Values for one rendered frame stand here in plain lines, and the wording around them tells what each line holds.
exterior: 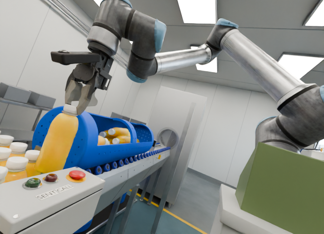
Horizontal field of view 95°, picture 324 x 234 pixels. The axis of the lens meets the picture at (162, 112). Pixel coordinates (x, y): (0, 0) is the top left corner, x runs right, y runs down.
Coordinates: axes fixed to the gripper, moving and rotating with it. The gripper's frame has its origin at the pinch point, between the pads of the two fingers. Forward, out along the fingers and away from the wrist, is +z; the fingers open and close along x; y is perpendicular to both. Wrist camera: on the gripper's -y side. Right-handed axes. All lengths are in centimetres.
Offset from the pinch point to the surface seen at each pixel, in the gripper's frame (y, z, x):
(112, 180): 49, 37, 4
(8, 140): 0.2, 16.5, 19.0
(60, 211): -10.6, 16.9, -17.2
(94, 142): 19.2, 11.8, 2.8
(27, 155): -1.8, 16.6, 6.7
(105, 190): 42, 40, 3
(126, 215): 115, 92, 9
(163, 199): 158, 82, -17
